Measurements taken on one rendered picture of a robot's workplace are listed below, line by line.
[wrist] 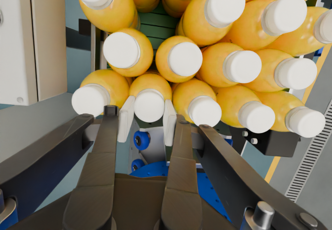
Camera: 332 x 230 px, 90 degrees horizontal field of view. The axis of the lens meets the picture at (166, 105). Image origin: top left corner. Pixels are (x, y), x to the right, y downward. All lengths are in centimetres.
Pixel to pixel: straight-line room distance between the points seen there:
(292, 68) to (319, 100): 170
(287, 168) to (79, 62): 207
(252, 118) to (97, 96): 20
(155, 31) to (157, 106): 24
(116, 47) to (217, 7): 12
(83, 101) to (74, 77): 123
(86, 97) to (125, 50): 7
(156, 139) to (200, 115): 23
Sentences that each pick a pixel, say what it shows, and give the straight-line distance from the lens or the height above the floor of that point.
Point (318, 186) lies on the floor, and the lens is 242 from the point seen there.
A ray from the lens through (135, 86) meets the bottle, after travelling 24.
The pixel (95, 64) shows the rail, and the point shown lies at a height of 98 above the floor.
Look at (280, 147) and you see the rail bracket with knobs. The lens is 45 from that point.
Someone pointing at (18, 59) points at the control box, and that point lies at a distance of 26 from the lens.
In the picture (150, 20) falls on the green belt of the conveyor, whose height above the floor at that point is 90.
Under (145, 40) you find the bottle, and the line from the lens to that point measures 25.
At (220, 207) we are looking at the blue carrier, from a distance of 34.
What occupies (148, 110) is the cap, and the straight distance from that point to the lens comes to 21.
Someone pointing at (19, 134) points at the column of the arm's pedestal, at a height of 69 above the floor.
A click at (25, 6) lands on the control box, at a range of 27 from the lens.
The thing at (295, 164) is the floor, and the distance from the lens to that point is 209.
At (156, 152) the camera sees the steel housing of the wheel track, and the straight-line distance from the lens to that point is 44.
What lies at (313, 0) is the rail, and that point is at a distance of 47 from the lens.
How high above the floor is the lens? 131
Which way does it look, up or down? 75 degrees down
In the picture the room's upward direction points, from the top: 166 degrees clockwise
